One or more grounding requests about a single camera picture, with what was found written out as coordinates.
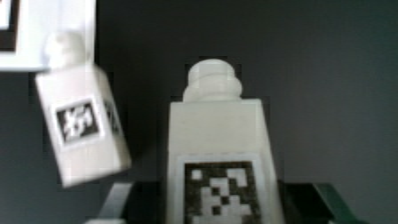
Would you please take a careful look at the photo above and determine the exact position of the white marker base plate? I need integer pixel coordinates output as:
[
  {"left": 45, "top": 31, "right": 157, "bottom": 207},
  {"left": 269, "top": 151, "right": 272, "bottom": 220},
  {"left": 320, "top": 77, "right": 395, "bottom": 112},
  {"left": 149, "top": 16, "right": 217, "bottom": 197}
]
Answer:
[{"left": 0, "top": 0, "right": 96, "bottom": 71}]

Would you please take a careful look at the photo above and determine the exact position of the white leg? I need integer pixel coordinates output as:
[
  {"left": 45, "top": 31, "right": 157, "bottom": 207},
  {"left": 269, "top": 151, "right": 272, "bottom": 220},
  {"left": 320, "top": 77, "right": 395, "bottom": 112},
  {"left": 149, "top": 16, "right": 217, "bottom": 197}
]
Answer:
[
  {"left": 36, "top": 32, "right": 132, "bottom": 187},
  {"left": 165, "top": 59, "right": 286, "bottom": 224}
]

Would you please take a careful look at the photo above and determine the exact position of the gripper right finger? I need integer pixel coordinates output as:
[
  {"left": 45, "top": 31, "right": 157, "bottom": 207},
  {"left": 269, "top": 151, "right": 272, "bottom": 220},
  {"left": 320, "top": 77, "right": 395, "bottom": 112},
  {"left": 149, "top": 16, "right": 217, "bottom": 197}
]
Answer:
[{"left": 315, "top": 183, "right": 368, "bottom": 224}]

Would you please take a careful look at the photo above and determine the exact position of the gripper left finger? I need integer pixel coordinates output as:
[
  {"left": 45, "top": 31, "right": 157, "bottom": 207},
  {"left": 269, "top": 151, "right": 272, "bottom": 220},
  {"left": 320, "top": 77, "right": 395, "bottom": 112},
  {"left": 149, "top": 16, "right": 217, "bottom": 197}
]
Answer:
[{"left": 86, "top": 183, "right": 133, "bottom": 224}]

